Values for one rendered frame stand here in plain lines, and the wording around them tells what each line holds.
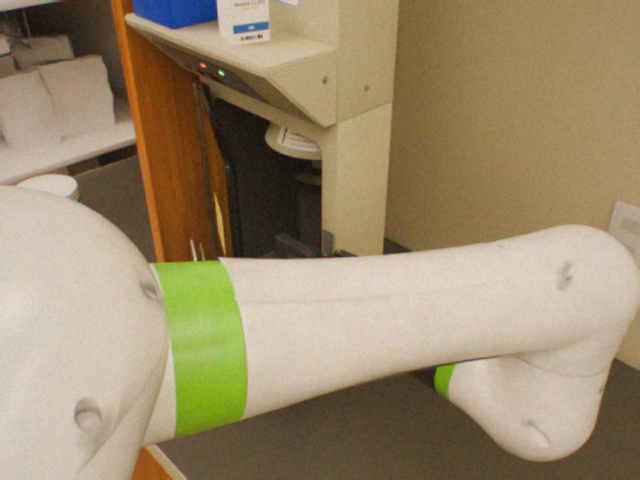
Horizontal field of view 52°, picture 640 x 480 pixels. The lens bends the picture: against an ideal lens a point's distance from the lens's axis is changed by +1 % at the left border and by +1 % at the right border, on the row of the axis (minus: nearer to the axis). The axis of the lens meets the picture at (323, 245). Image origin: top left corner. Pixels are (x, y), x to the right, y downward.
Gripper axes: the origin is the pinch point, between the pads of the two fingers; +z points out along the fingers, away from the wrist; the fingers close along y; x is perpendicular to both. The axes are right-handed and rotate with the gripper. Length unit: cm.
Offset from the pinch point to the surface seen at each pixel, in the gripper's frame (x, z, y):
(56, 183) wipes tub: 19, 76, 2
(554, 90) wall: -9, -3, -55
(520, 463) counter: 33.9, -26.8, -19.8
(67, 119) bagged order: 30, 135, -26
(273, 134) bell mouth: -5.8, 20.9, -13.8
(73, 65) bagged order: 15, 137, -32
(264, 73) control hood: -22.6, 4.9, 0.0
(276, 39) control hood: -23.3, 12.5, -8.2
